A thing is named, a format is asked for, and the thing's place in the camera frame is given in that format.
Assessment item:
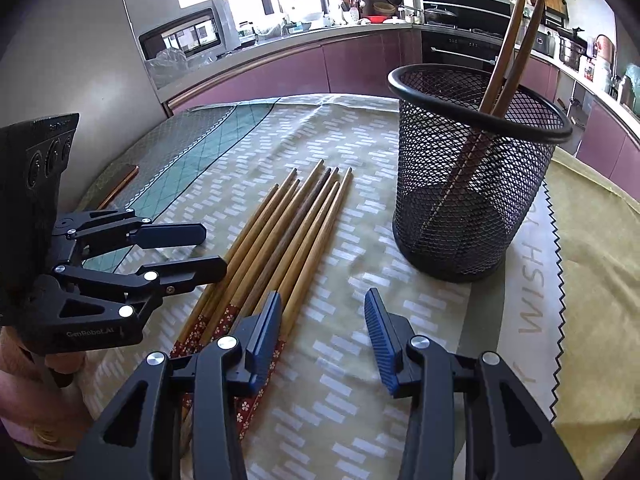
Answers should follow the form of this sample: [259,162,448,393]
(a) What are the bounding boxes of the bamboo chopstick two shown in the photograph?
[170,182,280,359]

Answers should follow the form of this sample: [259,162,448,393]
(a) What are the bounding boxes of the bamboo chopstick five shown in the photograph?
[196,158,327,351]

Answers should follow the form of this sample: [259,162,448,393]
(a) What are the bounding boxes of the dark bamboo chopstick four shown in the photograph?
[231,165,331,328]

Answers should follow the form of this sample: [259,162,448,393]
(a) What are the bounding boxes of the bamboo chopstick six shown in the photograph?
[252,168,338,314]

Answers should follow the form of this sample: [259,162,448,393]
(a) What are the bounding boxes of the black mesh utensil holder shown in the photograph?
[388,63,572,283]

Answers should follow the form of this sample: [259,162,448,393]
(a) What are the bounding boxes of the lone bamboo chopstick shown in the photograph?
[432,0,526,217]

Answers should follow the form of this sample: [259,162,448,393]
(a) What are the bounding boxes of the bamboo chopstick one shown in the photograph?
[447,0,544,200]

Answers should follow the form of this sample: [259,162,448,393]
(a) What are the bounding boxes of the left human hand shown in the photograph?
[1,327,93,452]

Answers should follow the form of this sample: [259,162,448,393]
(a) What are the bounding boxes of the patterned beige green tablecloth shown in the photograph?
[74,92,566,480]

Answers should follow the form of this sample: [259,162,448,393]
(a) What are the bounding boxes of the clear plastic bag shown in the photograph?
[144,48,217,89]

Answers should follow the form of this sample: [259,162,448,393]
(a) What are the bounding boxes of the white microwave oven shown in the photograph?
[139,0,241,60]

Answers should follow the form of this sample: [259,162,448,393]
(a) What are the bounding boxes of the yellow green cloth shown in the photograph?
[547,150,639,479]

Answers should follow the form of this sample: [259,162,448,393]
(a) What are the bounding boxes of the pink left base cabinets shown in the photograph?
[164,25,422,115]

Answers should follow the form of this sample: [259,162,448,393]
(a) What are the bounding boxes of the pink base cabinets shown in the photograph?
[522,52,639,198]
[164,25,422,115]

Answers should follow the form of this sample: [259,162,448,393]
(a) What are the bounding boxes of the pink right base cabinets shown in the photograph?
[522,52,639,198]

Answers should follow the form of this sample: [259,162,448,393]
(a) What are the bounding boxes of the black wok on stove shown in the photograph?
[423,6,458,25]

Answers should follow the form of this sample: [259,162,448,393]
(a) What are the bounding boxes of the black built-in oven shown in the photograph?
[421,28,502,73]

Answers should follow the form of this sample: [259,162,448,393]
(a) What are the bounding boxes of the steel stock pot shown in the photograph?
[559,36,587,70]

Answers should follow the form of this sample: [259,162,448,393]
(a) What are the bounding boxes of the black range hood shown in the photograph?
[422,0,511,36]

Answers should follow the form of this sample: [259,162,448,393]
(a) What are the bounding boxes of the pink kettle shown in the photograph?
[593,34,615,66]

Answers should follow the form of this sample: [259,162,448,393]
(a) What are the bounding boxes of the black wall shelf rack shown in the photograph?
[510,0,568,29]

